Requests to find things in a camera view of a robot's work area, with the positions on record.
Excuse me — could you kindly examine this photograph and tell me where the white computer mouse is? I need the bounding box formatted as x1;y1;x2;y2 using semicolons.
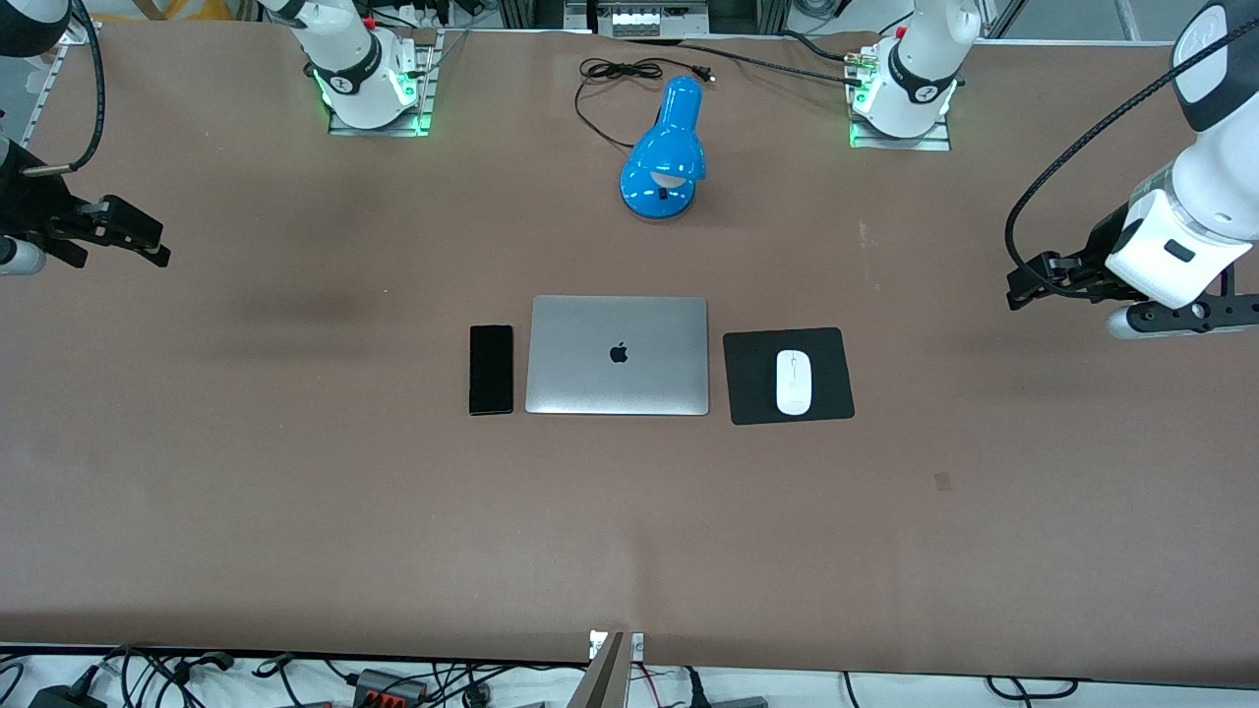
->
775;349;814;416

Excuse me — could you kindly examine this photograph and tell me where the black smartphone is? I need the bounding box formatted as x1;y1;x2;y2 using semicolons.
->
469;324;514;416

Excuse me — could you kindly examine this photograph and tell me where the black mouse pad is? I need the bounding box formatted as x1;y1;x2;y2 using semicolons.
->
723;327;855;426

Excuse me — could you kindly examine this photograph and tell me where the blue desk lamp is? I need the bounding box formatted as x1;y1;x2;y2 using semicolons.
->
620;76;707;220

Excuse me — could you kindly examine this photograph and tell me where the silver laptop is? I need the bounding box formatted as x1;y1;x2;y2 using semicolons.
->
524;295;710;417

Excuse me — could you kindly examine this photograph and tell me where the black power adapter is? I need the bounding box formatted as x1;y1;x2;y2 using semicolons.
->
30;683;107;708

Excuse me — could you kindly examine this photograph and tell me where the dark adapter with red buttons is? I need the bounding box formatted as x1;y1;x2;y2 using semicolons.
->
352;669;431;708

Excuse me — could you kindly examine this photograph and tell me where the aluminium profile bar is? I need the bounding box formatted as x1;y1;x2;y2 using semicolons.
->
569;632;630;708

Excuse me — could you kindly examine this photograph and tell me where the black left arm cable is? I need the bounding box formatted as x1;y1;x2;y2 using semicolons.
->
1004;29;1259;296

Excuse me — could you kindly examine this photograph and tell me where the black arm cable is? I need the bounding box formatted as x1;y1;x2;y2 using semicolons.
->
1004;29;1259;296
20;0;107;178

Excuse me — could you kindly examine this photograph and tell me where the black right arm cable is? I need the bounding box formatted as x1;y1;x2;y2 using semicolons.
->
20;0;107;178

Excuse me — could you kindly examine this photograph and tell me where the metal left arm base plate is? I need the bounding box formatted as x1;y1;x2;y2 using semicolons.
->
848;44;953;150

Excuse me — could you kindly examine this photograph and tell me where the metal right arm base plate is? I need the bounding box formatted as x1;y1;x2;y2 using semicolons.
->
330;29;440;137

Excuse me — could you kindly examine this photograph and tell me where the black floor cable loop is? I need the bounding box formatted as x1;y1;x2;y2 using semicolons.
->
987;677;1080;701

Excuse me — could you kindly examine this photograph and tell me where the black tangled floor cable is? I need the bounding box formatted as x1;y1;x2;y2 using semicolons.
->
98;644;237;708

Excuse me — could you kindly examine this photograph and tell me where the black lamp power cord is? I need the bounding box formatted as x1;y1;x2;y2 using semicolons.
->
573;57;716;150

